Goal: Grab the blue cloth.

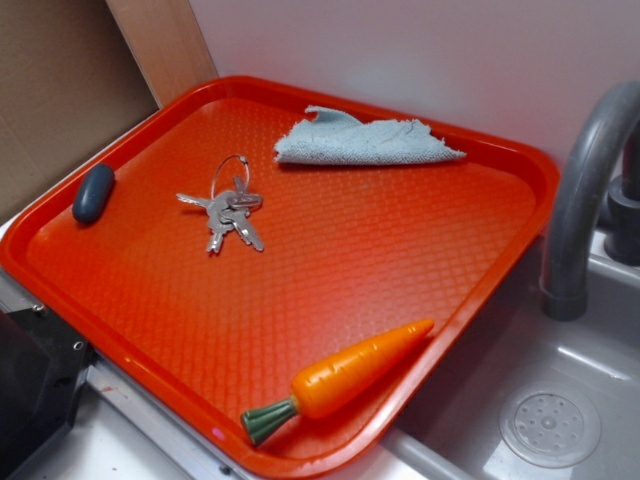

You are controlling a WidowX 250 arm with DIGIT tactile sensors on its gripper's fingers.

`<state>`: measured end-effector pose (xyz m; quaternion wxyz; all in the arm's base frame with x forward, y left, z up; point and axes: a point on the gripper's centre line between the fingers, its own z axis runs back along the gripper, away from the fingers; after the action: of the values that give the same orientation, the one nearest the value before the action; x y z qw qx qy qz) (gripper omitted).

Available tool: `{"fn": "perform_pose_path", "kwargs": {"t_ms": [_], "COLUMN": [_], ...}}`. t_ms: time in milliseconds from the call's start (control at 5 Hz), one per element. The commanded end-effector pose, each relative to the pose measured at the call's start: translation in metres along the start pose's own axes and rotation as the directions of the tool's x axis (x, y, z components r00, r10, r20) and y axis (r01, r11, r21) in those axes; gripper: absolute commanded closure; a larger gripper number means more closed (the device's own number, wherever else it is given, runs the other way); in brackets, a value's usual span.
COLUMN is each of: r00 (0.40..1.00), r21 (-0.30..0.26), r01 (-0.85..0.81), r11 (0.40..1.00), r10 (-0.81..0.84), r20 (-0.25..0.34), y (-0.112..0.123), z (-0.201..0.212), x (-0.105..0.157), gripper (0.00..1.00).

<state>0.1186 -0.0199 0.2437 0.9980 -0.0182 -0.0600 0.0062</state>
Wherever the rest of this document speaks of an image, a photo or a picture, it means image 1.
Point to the grey sink faucet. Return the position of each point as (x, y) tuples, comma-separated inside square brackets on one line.
[(581, 200)]

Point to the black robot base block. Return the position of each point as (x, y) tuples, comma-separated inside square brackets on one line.
[(43, 369)]

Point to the light blue cloth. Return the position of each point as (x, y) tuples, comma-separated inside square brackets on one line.
[(336, 138)]

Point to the dark grey oval object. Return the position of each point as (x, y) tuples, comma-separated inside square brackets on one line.
[(92, 196)]

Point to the orange plastic tray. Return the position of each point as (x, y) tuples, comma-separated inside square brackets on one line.
[(350, 252)]

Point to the wooden board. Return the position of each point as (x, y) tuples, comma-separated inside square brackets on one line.
[(167, 44)]

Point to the dark faucet handle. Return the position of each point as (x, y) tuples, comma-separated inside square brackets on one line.
[(622, 243)]

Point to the silver key bunch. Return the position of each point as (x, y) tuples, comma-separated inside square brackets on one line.
[(229, 210)]

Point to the orange toy carrot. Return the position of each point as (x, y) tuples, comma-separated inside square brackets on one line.
[(326, 386)]

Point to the grey toy sink basin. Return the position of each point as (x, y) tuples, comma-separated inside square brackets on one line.
[(450, 429)]

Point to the round sink drain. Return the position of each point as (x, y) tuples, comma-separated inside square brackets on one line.
[(549, 425)]

